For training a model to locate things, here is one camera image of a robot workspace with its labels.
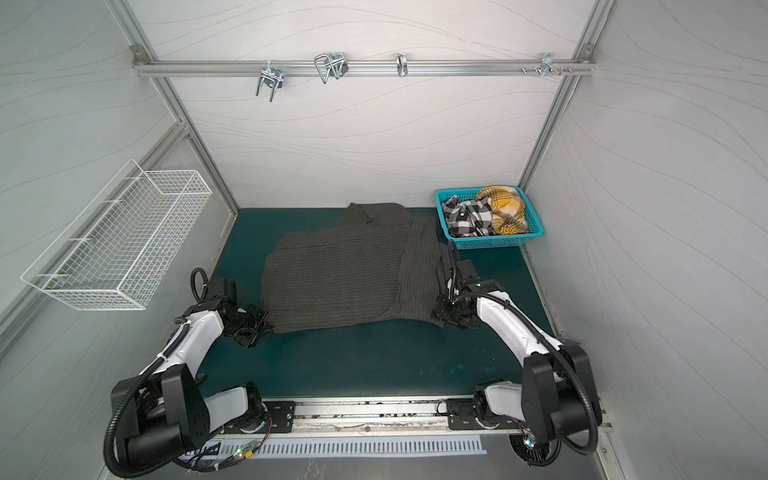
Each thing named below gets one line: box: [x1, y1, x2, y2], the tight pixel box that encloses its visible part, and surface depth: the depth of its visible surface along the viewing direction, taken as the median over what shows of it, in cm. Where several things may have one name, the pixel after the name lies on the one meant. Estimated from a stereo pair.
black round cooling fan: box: [509, 433, 552, 463], surface depth 73 cm
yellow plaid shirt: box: [476, 186, 528, 235], surface depth 108 cm
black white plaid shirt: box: [442, 195, 495, 237], surface depth 108 cm
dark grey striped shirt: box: [262, 203, 451, 333], surface depth 103 cm
